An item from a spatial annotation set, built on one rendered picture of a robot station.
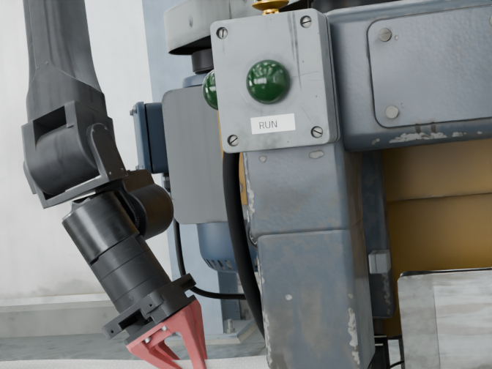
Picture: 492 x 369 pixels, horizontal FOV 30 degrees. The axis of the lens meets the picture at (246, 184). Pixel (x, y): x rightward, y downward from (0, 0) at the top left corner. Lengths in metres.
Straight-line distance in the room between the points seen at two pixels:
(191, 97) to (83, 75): 0.22
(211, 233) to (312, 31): 0.56
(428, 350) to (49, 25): 0.47
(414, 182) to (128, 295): 0.29
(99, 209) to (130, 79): 5.43
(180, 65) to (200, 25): 4.63
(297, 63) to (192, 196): 0.50
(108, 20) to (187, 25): 5.28
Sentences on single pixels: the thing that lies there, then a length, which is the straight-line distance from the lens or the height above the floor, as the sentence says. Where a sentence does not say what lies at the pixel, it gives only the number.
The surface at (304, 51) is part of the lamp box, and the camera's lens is 0.61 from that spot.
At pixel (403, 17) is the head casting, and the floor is 1.32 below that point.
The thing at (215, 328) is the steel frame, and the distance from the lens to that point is 5.76.
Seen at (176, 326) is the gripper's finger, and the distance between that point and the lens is 0.84.
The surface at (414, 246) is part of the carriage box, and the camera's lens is 0.95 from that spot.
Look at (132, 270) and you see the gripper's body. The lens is 0.85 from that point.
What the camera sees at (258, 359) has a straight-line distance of 0.86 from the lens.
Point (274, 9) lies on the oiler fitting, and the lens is 0.70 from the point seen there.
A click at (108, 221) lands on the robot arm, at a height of 1.19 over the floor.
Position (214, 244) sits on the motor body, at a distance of 1.13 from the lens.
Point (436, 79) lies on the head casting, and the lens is 0.65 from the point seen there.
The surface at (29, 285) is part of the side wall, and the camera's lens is 6.72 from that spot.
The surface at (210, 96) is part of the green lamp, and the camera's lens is 0.64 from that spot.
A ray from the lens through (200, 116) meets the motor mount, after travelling 1.09.
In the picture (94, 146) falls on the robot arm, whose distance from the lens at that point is 0.85.
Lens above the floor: 1.25
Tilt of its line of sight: 3 degrees down
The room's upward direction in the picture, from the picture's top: 6 degrees counter-clockwise
